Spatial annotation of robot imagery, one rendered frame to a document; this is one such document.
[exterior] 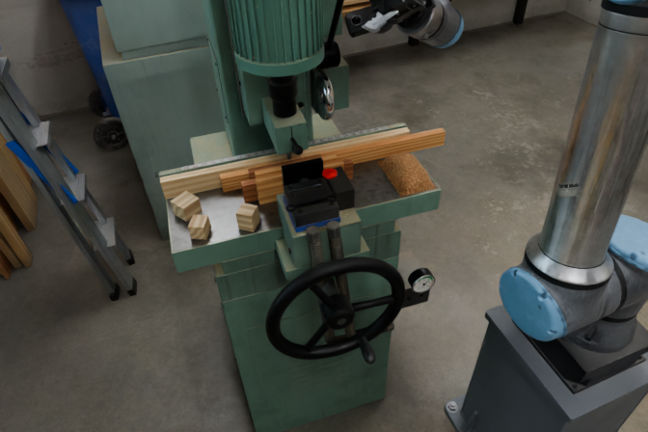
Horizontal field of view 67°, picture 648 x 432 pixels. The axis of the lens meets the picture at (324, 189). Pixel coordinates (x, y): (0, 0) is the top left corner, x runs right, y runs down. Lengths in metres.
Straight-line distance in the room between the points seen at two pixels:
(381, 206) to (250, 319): 0.42
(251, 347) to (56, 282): 1.28
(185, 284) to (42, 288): 0.61
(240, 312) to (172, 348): 0.83
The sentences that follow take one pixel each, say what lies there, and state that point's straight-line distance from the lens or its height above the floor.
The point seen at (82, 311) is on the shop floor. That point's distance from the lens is 2.26.
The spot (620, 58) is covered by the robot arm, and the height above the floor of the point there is 1.31.
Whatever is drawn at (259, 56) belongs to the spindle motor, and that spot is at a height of 1.24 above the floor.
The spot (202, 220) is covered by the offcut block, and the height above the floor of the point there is 0.94.
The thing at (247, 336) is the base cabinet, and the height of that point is 0.56.
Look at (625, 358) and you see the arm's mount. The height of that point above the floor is 0.62.
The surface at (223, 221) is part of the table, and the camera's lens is 1.07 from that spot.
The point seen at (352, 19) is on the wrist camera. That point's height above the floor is 1.25.
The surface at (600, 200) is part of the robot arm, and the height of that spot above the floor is 1.09.
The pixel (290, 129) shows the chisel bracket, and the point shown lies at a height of 1.06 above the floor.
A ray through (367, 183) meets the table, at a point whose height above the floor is 0.90.
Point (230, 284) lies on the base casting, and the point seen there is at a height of 0.76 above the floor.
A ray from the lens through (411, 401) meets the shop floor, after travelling 1.82.
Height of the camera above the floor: 1.62
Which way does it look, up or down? 40 degrees down
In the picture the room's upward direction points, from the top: 2 degrees counter-clockwise
